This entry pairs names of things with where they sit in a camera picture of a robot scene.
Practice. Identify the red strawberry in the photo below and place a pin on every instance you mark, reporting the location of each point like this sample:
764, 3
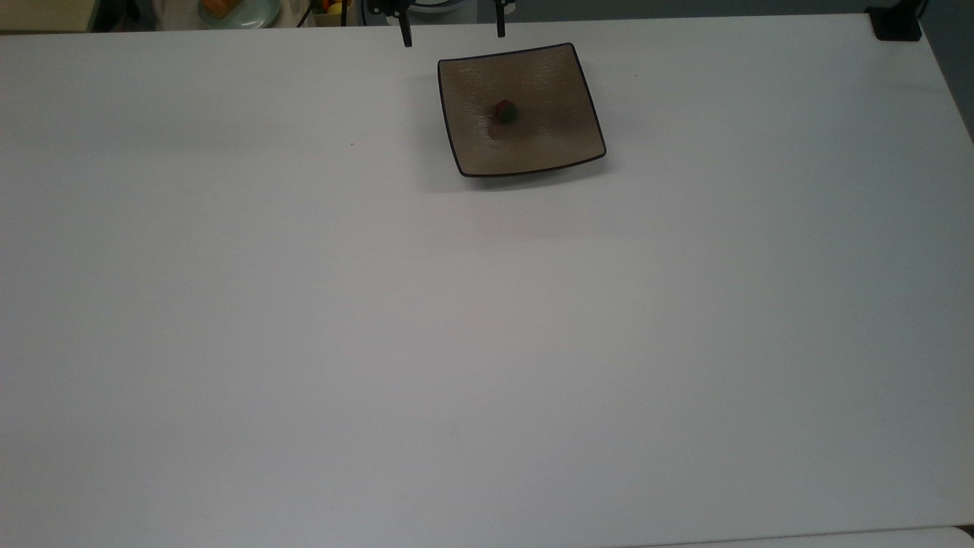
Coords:
506, 112

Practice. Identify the black camera stand base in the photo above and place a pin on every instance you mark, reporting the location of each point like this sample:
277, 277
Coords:
895, 24

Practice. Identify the pale green round plate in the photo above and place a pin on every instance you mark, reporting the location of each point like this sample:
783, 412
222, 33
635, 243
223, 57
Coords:
251, 14

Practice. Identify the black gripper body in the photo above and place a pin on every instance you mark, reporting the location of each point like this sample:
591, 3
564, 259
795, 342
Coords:
384, 7

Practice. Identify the beige cardboard box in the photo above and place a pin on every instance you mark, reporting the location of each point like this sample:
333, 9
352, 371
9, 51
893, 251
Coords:
46, 14

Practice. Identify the orange food item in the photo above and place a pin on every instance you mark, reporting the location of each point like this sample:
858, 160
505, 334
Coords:
222, 7

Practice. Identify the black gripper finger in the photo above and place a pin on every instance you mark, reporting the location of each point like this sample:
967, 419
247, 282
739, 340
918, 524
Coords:
405, 32
501, 23

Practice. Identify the small yellow fruit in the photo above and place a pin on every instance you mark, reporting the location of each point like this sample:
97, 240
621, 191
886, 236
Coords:
335, 7

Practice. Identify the square brown ceramic plate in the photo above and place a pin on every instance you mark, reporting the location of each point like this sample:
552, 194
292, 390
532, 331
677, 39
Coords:
533, 144

